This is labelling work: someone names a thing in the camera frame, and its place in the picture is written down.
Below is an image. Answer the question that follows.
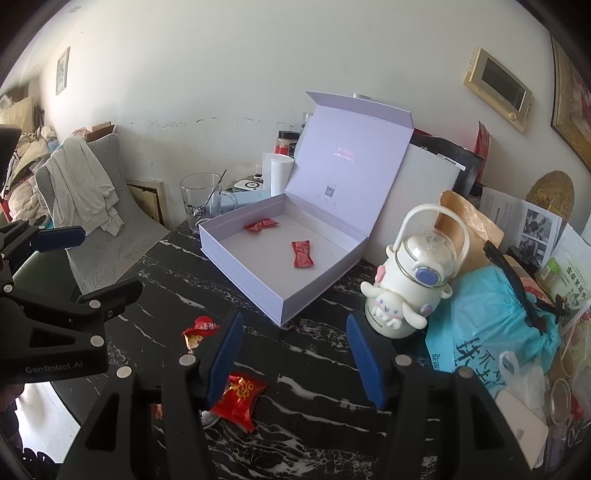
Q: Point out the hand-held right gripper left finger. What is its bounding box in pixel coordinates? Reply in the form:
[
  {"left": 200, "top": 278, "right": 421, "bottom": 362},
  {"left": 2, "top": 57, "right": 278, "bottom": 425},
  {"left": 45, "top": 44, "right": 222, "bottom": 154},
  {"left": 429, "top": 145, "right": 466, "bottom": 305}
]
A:
[{"left": 58, "top": 311, "right": 245, "bottom": 480}]

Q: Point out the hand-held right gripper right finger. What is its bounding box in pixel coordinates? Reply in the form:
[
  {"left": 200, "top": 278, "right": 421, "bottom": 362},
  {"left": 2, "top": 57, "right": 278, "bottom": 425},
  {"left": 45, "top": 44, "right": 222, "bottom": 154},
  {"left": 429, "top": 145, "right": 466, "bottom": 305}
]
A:
[{"left": 346, "top": 311, "right": 532, "bottom": 480}]

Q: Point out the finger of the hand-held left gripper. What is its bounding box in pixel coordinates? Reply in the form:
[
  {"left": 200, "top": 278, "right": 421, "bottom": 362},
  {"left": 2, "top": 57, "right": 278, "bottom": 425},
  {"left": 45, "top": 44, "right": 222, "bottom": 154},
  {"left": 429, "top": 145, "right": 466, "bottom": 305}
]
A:
[
  {"left": 4, "top": 278, "right": 144, "bottom": 354},
  {"left": 0, "top": 220, "right": 87, "bottom": 260}
]

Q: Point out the large red gold snack packet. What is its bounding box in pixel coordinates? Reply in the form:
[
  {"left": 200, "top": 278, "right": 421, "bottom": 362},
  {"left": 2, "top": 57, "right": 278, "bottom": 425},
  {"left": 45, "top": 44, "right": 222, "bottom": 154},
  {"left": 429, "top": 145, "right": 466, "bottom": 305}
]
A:
[{"left": 210, "top": 373, "right": 269, "bottom": 433}]

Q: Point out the red gold candy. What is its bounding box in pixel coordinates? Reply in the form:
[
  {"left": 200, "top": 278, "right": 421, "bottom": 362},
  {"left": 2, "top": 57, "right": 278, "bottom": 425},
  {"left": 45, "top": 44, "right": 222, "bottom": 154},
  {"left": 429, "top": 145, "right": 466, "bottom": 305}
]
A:
[{"left": 181, "top": 316, "right": 220, "bottom": 352}]

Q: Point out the lavender gift box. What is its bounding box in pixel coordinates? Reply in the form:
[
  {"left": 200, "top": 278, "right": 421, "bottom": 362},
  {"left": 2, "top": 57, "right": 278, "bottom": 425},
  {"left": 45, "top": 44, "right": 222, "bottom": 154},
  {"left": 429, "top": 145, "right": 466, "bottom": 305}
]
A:
[{"left": 198, "top": 91, "right": 415, "bottom": 328}]

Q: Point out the grey leaf pattern chair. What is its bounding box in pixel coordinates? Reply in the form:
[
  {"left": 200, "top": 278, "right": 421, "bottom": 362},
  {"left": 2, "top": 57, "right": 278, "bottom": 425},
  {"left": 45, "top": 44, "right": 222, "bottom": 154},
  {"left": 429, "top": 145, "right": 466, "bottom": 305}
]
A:
[{"left": 34, "top": 131, "right": 171, "bottom": 296}]

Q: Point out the light grey garment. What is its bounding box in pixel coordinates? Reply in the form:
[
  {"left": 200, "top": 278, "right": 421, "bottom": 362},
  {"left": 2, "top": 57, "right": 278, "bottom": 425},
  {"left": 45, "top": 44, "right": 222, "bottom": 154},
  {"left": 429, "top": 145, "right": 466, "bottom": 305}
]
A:
[{"left": 46, "top": 136, "right": 125, "bottom": 238}]

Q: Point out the white cartoon dog kettle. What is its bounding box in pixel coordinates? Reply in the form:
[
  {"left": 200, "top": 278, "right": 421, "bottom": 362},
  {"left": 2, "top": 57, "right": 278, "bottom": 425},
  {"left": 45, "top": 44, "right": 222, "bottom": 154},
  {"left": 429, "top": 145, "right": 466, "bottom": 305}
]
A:
[{"left": 360, "top": 203, "right": 472, "bottom": 342}]

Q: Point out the pile of bedding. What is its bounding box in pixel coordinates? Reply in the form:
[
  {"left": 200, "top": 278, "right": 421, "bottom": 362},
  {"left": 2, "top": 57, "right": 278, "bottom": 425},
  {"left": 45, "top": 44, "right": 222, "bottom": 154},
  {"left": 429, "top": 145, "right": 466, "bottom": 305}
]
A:
[{"left": 0, "top": 92, "right": 58, "bottom": 222}]

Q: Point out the leaning framed picture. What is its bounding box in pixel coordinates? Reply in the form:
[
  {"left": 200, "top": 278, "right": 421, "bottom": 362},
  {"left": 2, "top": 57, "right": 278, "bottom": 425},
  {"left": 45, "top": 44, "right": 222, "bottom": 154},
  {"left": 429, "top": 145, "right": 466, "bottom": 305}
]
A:
[{"left": 126, "top": 178, "right": 167, "bottom": 227}]

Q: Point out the cardboard box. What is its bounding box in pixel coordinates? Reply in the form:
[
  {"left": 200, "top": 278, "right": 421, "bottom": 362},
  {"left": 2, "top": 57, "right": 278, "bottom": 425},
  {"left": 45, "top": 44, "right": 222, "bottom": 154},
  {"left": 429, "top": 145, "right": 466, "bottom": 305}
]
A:
[{"left": 85, "top": 121, "right": 116, "bottom": 144}]

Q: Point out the glass mug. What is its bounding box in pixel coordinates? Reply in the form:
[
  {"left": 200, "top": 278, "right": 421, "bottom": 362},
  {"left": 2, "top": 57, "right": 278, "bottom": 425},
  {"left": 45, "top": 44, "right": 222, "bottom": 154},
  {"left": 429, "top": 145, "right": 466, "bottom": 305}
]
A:
[{"left": 180, "top": 173, "right": 237, "bottom": 234}]

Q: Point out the blue plastic bag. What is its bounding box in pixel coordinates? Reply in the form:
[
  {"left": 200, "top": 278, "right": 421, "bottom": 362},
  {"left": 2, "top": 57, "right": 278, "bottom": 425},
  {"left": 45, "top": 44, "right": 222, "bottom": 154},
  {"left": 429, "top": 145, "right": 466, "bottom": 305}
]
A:
[{"left": 425, "top": 268, "right": 561, "bottom": 398}]

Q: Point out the orange-red wrapped candy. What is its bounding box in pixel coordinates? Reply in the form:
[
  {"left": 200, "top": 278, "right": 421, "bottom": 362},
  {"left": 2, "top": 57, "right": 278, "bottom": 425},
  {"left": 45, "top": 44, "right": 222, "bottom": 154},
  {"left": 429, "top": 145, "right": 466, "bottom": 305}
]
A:
[{"left": 291, "top": 240, "right": 315, "bottom": 268}]

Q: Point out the metal spoon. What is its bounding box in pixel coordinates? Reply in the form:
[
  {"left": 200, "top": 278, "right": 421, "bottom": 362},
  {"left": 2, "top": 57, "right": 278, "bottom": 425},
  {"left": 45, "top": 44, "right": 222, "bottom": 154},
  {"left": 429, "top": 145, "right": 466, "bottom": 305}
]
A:
[{"left": 203, "top": 170, "right": 227, "bottom": 217}]

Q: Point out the light blue case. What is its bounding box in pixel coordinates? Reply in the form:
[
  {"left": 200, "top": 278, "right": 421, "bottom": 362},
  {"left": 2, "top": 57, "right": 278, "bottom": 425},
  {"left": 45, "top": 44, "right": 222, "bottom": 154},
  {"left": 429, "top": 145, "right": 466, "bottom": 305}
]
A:
[{"left": 222, "top": 189, "right": 269, "bottom": 214}]

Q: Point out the white plastic bag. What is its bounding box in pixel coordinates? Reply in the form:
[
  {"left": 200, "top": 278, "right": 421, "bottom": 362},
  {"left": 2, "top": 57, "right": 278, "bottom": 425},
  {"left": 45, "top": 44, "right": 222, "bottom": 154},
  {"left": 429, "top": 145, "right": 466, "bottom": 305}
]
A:
[{"left": 496, "top": 351, "right": 549, "bottom": 416}]

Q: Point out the brown paper bag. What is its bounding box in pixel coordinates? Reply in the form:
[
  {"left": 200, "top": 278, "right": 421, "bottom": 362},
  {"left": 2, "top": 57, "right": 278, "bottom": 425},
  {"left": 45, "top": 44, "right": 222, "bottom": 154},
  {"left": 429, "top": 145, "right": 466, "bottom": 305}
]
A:
[{"left": 434, "top": 189, "right": 505, "bottom": 278}]

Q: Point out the white smartphone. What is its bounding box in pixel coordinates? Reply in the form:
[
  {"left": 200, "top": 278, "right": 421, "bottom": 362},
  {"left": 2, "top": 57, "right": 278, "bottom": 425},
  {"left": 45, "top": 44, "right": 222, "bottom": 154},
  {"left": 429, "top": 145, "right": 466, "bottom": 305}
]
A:
[{"left": 496, "top": 390, "right": 550, "bottom": 469}]

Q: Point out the white paper towel roll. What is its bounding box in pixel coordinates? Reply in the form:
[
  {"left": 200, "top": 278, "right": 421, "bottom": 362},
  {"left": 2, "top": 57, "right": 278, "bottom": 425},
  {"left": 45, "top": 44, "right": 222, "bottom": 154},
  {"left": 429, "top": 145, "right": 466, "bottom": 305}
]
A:
[{"left": 269, "top": 154, "right": 296, "bottom": 197}]

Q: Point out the clear plastic cup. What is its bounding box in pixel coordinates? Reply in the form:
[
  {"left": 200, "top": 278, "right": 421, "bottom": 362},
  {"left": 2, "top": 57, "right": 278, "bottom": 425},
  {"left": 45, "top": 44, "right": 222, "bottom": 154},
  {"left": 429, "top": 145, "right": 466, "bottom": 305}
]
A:
[{"left": 549, "top": 378, "right": 575, "bottom": 425}]

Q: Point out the printed booklet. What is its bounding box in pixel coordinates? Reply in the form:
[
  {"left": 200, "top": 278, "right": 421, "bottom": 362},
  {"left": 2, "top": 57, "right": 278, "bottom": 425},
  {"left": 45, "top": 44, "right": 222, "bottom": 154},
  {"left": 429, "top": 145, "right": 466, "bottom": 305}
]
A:
[{"left": 480, "top": 187, "right": 564, "bottom": 268}]

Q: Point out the green white tea packet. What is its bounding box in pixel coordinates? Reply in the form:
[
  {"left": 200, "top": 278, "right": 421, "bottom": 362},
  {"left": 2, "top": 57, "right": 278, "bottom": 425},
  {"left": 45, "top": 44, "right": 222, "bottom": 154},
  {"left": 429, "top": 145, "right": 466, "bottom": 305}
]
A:
[{"left": 538, "top": 226, "right": 591, "bottom": 324}]

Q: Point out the straw hat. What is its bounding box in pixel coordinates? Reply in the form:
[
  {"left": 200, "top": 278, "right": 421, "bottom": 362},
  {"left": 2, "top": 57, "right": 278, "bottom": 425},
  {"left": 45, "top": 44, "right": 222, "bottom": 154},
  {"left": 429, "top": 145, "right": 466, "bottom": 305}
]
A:
[{"left": 526, "top": 170, "right": 575, "bottom": 217}]

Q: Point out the red packaging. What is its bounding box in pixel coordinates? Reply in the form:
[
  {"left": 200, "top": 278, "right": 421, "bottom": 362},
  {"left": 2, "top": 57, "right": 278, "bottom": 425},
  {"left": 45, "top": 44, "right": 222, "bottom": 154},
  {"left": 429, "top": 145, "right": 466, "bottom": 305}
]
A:
[{"left": 475, "top": 121, "right": 492, "bottom": 160}]

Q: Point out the small wall picture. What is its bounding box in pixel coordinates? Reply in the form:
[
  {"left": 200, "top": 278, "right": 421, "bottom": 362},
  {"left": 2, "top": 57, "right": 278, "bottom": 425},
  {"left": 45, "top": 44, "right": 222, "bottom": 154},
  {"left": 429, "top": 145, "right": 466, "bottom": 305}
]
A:
[{"left": 55, "top": 46, "right": 71, "bottom": 96}]

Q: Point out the black strap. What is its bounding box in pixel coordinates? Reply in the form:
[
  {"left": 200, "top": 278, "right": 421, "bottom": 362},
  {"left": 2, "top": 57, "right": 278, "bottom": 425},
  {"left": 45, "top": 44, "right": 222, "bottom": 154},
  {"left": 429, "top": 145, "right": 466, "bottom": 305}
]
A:
[{"left": 482, "top": 242, "right": 568, "bottom": 333}]

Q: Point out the gold framed wall panel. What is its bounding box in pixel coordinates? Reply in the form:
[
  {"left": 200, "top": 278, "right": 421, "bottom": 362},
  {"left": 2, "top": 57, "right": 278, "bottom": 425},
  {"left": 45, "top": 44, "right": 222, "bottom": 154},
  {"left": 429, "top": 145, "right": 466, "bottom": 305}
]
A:
[{"left": 463, "top": 46, "right": 534, "bottom": 134}]

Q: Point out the large gold picture frame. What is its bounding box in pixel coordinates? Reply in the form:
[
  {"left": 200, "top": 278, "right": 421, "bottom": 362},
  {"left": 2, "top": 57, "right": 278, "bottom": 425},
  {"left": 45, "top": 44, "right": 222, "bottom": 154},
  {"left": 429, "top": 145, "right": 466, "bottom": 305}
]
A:
[{"left": 550, "top": 34, "right": 591, "bottom": 162}]

